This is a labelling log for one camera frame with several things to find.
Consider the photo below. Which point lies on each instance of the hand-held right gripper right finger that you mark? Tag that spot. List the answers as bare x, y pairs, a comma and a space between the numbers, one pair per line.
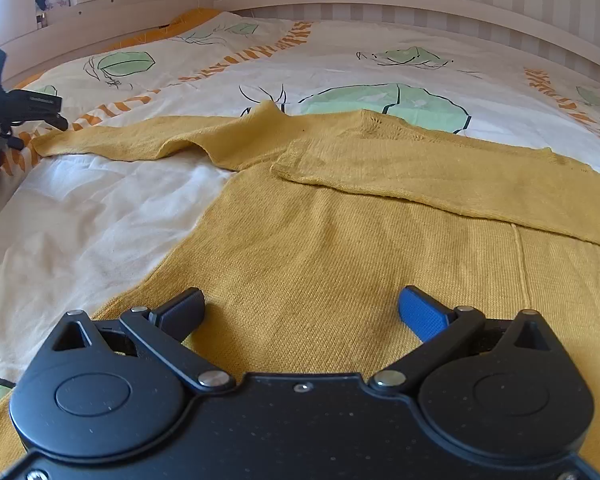
422, 316

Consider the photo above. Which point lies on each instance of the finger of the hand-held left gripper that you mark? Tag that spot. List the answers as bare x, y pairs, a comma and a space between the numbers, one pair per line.
35, 102

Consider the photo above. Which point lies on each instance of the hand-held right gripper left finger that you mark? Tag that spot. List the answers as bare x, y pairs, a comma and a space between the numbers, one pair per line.
180, 312

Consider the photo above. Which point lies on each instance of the yellow towel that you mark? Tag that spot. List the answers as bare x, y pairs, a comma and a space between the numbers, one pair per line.
305, 260

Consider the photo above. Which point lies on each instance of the white leaf-print duvet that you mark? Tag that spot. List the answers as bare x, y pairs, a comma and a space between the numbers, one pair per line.
325, 60

